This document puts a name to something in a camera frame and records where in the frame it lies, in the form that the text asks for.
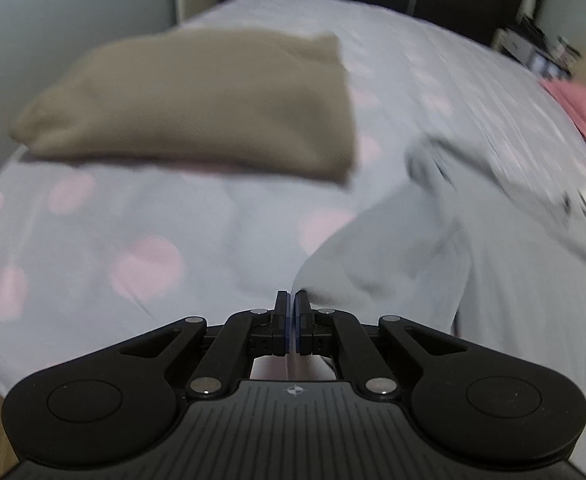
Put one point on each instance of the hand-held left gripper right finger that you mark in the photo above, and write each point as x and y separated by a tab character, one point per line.
301	317

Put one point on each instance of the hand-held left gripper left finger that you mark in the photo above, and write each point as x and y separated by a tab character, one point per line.
283	317

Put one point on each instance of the light grey shirt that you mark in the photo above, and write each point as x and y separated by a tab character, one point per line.
498	280

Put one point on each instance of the grey pink-dotted bedsheet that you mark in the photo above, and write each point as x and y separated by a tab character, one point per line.
163	240

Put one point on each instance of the beige folded garment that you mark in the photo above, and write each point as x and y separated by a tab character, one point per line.
198	105

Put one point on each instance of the pink cloth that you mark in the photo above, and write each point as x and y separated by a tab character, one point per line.
585	110

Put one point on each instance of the pile of clutter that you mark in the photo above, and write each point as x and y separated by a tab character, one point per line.
538	47

